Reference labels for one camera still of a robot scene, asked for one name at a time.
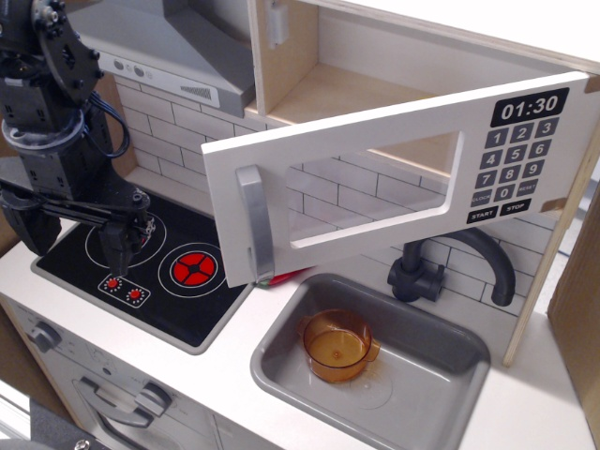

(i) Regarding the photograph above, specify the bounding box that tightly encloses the grey toy sink basin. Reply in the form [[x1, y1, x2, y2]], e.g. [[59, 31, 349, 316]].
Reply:
[[250, 274, 490, 449]]

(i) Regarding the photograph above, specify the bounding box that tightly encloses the wooden toy kitchen frame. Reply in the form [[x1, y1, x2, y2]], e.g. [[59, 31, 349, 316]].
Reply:
[[1, 1, 599, 449]]

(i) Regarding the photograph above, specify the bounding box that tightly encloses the white toy microwave door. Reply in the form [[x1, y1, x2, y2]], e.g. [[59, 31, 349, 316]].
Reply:
[[202, 71, 599, 286]]

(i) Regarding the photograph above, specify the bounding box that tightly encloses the dark grey toy faucet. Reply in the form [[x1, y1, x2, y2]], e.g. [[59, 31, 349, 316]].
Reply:
[[387, 228, 517, 308]]

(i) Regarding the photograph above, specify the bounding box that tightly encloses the grey oven knob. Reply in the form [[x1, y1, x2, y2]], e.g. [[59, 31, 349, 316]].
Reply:
[[28, 322, 62, 353]]

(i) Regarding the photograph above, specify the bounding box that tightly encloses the grey toy range hood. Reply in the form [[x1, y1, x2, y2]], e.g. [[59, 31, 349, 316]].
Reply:
[[67, 1, 255, 117]]

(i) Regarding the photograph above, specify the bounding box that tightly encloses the brown cardboard box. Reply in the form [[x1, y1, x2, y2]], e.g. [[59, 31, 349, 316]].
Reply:
[[547, 192, 599, 447]]

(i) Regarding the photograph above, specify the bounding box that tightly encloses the orange transparent plastic pot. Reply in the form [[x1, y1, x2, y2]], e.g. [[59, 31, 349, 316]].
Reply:
[[296, 308, 381, 383]]

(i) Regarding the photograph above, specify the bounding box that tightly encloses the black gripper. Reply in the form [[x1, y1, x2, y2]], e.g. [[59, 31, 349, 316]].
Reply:
[[1, 157, 150, 277]]

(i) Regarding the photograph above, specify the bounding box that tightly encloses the red toy chili pepper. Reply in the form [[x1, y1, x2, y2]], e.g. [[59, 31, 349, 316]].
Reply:
[[257, 271, 301, 289]]

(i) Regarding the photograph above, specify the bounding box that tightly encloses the black toy stove top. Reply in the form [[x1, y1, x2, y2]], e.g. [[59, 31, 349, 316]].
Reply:
[[32, 195, 251, 354]]

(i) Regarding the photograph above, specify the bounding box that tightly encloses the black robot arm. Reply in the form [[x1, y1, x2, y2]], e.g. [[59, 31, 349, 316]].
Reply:
[[1, 1, 152, 277]]

